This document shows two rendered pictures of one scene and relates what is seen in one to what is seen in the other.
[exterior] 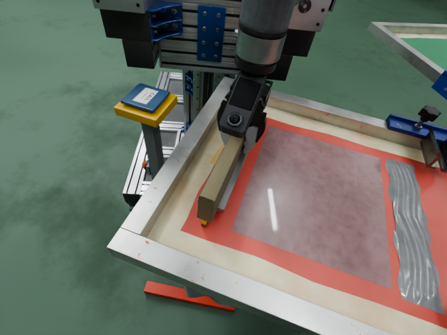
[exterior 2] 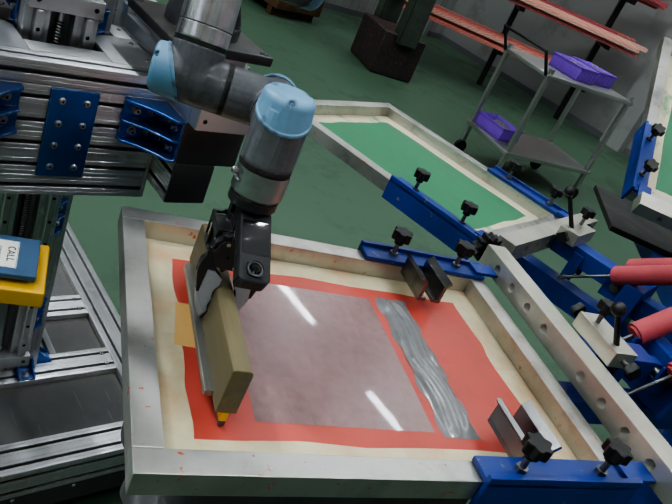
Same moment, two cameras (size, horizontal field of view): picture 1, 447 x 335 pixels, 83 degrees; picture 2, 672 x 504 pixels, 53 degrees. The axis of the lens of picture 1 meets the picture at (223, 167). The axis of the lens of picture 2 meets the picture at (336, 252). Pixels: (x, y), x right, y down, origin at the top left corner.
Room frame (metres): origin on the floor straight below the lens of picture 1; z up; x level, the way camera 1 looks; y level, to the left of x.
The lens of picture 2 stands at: (-0.31, 0.43, 1.61)
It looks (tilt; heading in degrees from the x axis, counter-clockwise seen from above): 27 degrees down; 319
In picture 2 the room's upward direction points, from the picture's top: 24 degrees clockwise
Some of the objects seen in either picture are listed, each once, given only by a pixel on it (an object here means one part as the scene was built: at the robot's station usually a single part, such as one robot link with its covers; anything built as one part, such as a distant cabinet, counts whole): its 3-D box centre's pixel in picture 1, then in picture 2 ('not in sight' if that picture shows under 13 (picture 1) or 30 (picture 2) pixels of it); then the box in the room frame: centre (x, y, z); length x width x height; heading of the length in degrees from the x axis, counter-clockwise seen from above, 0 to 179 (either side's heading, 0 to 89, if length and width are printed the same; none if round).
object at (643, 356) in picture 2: not in sight; (612, 358); (0.22, -0.83, 1.02); 0.17 x 0.06 x 0.05; 77
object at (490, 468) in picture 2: not in sight; (552, 482); (0.02, -0.45, 0.97); 0.30 x 0.05 x 0.07; 77
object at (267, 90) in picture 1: (251, 86); (240, 226); (0.43, -0.03, 1.14); 0.09 x 0.08 x 0.12; 167
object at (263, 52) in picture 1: (257, 44); (257, 180); (0.42, -0.03, 1.22); 0.08 x 0.08 x 0.05
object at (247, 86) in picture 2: not in sight; (264, 103); (0.52, -0.05, 1.30); 0.11 x 0.11 x 0.08; 66
